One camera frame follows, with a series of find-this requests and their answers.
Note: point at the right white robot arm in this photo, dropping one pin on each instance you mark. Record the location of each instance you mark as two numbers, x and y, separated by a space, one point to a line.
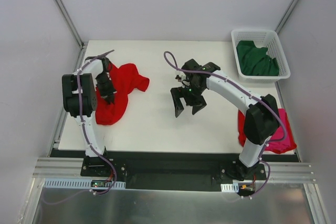
260 112

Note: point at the white plastic basket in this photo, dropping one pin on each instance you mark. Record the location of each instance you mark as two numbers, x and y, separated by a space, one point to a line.
262 38

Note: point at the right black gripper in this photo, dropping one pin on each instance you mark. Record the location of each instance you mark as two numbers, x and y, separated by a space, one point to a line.
188 97

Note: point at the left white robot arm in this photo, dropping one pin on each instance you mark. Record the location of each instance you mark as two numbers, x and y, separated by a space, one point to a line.
80 93

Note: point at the left white cable duct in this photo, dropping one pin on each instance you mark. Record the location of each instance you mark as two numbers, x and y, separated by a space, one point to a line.
82 184

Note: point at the green t shirt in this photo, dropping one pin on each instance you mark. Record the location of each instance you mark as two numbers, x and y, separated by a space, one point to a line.
255 61

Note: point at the right white cable duct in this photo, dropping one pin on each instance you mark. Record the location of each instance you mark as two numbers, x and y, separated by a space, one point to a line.
230 188

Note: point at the red t shirt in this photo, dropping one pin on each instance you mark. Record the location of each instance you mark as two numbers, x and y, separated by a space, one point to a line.
125 79
242 136

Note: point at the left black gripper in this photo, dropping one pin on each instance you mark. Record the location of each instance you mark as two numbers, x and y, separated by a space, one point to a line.
107 95

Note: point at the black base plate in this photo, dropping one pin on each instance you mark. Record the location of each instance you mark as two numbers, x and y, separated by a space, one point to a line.
172 171

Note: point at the white cable duct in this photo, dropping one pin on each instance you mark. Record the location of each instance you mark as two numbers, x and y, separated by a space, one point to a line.
82 184
230 188

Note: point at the folded red t shirt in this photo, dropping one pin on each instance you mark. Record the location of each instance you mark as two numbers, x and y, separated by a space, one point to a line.
242 136

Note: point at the aluminium rail frame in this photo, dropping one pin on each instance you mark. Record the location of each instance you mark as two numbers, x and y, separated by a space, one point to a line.
290 196

